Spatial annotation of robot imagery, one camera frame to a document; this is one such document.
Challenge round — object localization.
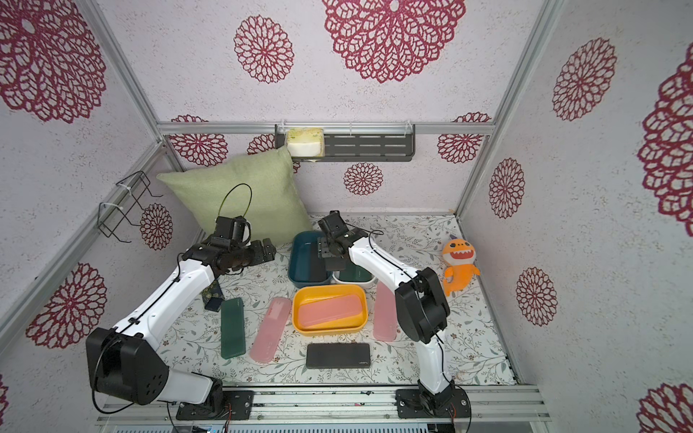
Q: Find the yellow storage box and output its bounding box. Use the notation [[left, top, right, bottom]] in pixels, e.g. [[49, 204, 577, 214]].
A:
[[292, 284, 368, 337]]

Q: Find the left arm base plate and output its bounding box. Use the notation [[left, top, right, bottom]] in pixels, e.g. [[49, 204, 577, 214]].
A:
[[175, 388, 254, 421]]

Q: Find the black pencil case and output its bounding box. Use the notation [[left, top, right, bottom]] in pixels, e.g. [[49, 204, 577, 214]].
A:
[[302, 242, 330, 283], [306, 343, 371, 370], [323, 256, 348, 272]]

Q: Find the green pencil case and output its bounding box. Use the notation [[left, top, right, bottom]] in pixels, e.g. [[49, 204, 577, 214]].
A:
[[335, 263, 374, 283], [220, 298, 247, 360]]

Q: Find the floral table mat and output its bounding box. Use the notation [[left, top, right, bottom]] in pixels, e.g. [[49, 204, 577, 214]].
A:
[[158, 215, 516, 385]]

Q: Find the orange shark plush toy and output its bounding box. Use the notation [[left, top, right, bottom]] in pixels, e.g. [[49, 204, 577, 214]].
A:
[[442, 238, 481, 297]]

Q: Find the light green pillow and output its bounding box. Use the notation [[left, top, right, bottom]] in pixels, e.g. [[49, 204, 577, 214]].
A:
[[157, 148, 312, 245]]

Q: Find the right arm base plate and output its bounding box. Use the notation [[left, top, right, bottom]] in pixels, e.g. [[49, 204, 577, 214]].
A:
[[395, 387, 472, 420]]

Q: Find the yellow white sponge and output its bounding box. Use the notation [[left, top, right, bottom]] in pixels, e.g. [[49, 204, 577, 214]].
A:
[[285, 127, 325, 158]]

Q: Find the black wire wall rack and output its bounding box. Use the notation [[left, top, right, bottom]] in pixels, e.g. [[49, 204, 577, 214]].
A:
[[96, 170, 162, 244]]

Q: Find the dark teal storage box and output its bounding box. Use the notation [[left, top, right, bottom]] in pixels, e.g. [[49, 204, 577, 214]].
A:
[[288, 231, 332, 289]]

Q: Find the white storage box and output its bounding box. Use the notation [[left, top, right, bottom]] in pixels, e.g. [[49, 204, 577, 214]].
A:
[[332, 263, 377, 290]]

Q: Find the black pencil case front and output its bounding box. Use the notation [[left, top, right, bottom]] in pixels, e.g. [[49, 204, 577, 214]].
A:
[[306, 343, 371, 370]]

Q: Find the dark wall shelf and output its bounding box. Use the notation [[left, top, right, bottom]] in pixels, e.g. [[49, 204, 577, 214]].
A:
[[273, 122, 416, 162]]

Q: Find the pink pencil case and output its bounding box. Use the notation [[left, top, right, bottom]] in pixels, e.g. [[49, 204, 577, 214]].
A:
[[374, 281, 398, 342], [249, 297, 292, 364], [298, 294, 362, 329]]

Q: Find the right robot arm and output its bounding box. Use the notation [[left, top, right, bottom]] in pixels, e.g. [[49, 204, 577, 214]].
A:
[[319, 210, 455, 412]]

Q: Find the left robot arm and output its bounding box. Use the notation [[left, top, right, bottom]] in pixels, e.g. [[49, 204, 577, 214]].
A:
[[86, 216, 276, 414]]

